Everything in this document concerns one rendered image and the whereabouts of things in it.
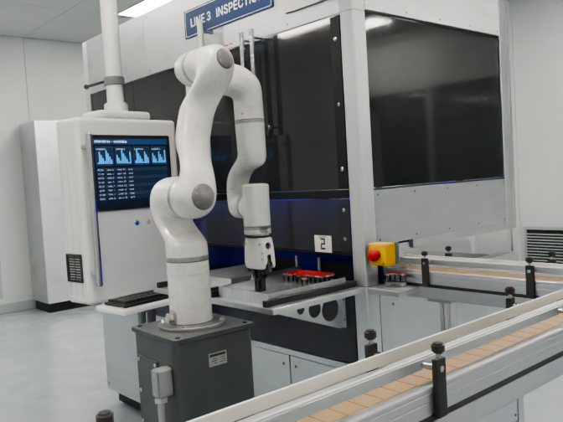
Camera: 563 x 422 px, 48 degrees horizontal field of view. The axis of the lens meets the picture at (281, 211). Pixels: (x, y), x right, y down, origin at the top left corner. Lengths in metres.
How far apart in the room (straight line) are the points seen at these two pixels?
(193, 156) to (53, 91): 5.88
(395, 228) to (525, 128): 4.82
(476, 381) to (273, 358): 1.54
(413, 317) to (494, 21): 1.30
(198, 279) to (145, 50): 1.69
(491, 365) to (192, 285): 0.90
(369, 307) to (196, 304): 0.65
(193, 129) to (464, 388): 1.05
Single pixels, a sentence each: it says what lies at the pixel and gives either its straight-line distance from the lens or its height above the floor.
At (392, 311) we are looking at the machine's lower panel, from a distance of 2.24.
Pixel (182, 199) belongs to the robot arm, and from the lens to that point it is 1.69.
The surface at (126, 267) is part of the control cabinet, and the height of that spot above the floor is 0.93.
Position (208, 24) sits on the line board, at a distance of 2.77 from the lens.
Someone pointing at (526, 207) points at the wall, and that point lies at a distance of 6.96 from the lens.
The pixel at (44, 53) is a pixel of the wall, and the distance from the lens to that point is 7.62.
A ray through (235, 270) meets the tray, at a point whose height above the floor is 0.90.
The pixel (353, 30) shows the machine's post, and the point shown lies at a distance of 2.14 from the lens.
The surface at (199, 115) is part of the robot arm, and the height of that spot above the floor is 1.45.
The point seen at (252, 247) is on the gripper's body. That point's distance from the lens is 1.93.
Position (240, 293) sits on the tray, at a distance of 2.02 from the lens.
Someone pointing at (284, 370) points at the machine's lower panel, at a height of 0.51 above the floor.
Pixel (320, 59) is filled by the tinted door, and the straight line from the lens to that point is 2.25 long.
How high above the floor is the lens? 1.26
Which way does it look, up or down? 3 degrees down
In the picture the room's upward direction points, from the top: 3 degrees counter-clockwise
